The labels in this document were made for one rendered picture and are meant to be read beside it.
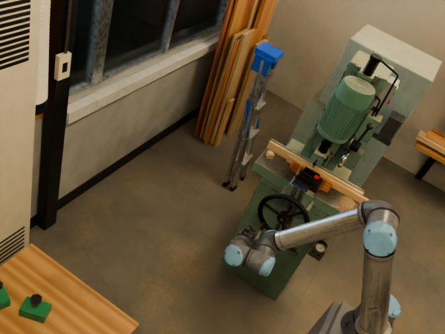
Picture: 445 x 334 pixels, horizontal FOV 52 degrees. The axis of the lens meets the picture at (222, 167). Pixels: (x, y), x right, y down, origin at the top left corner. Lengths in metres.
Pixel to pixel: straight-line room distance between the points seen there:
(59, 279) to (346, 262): 2.18
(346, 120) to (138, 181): 1.75
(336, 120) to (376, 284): 0.87
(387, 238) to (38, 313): 1.41
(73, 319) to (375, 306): 1.26
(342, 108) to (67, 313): 1.59
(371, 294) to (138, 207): 1.90
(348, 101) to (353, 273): 1.67
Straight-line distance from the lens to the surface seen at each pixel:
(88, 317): 2.19
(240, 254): 2.04
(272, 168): 2.58
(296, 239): 2.06
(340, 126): 2.40
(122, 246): 3.10
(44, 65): 2.07
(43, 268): 2.31
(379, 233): 1.75
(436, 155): 4.43
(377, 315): 2.05
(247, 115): 3.34
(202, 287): 3.03
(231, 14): 3.61
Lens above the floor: 2.42
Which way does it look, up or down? 39 degrees down
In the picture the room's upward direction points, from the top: 22 degrees clockwise
